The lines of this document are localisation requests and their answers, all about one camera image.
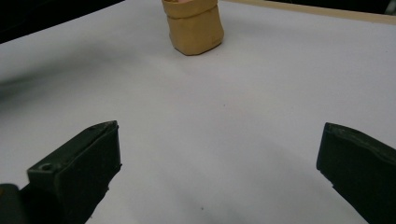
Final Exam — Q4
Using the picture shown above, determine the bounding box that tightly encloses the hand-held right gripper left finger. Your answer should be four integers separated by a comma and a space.
18, 119, 122, 224

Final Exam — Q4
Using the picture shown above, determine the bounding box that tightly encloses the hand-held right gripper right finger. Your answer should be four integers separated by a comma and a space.
316, 121, 396, 224

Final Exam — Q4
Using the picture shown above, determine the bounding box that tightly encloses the brown paper bag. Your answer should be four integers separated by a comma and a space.
161, 0, 225, 57

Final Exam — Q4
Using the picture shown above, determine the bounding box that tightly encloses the white table cover sheet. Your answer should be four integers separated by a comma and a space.
0, 0, 396, 224

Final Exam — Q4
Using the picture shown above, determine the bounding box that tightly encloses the wooden table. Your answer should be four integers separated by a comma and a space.
222, 0, 396, 26

